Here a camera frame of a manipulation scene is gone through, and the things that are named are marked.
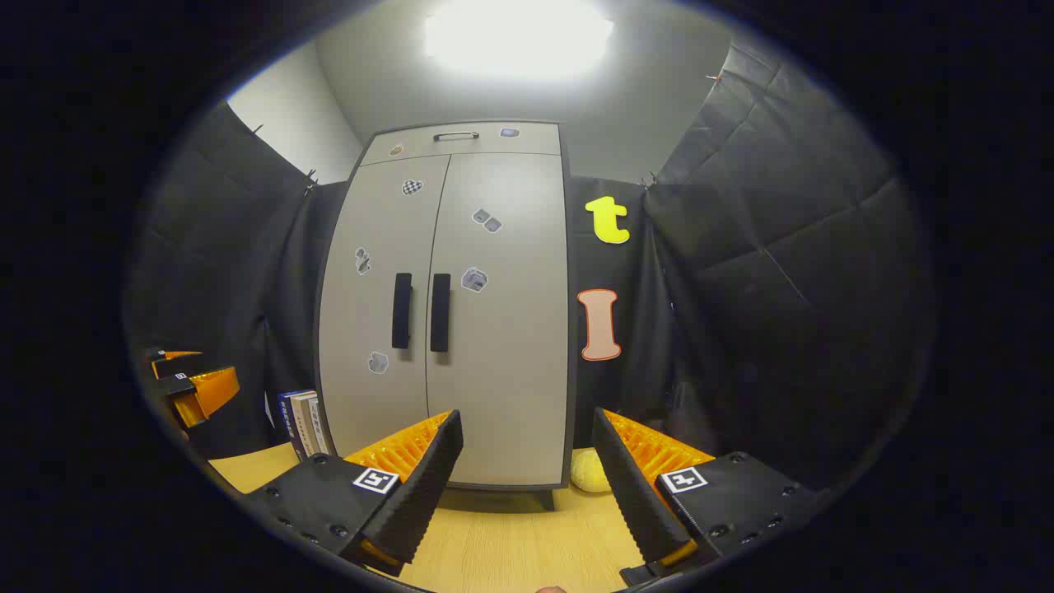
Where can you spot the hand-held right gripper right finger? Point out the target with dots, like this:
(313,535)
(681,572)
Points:
(634,494)

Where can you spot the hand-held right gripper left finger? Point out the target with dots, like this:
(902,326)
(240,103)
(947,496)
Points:
(424,486)

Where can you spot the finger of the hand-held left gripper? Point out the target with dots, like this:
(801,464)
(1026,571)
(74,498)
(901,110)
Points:
(169,355)
(210,391)

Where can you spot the grey shoe cabinet door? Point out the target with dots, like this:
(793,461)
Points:
(510,371)
(362,329)

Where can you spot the grey double-door shoe cabinet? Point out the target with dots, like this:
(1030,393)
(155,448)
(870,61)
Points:
(571,329)

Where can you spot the grey cabinet drawer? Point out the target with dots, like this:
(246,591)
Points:
(494,148)

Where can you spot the yellow plush ball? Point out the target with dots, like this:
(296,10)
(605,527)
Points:
(586,473)

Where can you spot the white book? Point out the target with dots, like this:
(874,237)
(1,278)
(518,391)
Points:
(311,424)

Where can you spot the black backdrop cloth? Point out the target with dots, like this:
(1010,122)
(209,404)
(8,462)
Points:
(782,288)

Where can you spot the ceiling light panel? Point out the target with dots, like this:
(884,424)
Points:
(519,37)

